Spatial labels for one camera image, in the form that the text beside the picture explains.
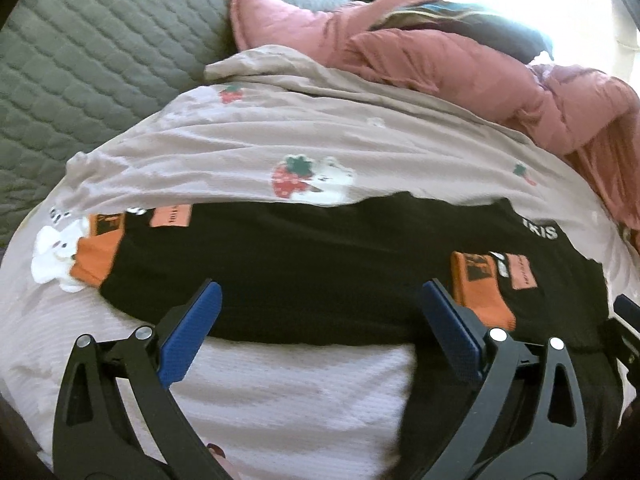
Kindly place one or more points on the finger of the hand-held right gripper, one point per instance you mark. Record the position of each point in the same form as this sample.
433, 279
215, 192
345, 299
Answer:
627, 312

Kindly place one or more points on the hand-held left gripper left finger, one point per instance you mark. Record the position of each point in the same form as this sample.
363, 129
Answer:
192, 330

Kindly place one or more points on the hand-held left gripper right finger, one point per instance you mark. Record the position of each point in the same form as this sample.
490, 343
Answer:
450, 332

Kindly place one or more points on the black sweater with orange patches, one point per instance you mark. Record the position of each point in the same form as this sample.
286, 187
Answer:
310, 270

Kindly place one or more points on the dark clothes pile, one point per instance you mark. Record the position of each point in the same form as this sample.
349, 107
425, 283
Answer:
465, 22

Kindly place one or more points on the beige strawberry bear printed blanket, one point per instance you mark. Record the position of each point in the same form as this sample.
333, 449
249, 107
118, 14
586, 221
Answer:
240, 135

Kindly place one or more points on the pink comforter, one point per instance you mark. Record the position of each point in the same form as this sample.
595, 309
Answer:
450, 65

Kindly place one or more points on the grey quilted bed cover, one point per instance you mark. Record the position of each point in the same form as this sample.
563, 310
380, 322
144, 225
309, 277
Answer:
95, 65

